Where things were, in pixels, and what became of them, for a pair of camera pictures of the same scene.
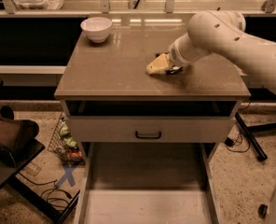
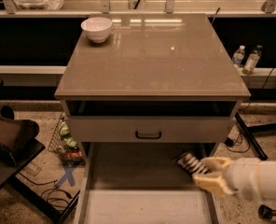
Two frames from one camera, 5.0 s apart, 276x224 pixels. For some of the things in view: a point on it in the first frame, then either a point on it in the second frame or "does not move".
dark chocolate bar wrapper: (173, 70) -> (194, 162)
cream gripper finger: (153, 69) -> (216, 162)
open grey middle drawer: (145, 183) does not move
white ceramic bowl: (97, 28) does not move
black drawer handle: (147, 137) does not move
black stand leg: (251, 139) does not move
